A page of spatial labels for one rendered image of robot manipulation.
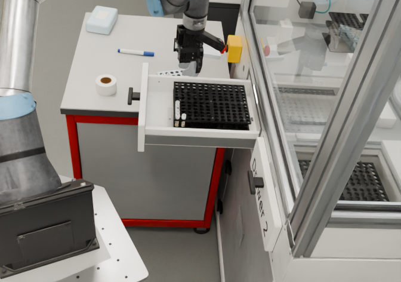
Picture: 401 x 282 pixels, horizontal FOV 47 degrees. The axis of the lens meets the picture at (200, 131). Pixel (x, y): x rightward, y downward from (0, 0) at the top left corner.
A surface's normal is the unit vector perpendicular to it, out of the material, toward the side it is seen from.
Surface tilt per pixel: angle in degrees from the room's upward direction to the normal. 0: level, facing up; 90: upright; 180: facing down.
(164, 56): 0
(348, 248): 90
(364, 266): 90
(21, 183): 28
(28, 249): 90
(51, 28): 0
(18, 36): 45
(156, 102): 0
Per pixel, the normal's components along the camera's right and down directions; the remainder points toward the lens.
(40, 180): 0.63, -0.43
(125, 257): 0.11, -0.73
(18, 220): 0.41, 0.66
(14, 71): 0.38, -0.06
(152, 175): 0.05, 0.69
